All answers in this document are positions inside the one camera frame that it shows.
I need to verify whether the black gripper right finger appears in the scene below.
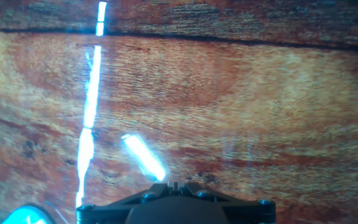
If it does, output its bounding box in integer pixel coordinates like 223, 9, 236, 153
176, 181, 277, 224

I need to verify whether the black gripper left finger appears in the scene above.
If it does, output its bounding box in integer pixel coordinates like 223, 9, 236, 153
75, 181, 178, 224

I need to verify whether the blue and white desk lamp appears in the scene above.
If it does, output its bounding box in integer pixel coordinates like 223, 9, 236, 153
1, 203, 58, 224

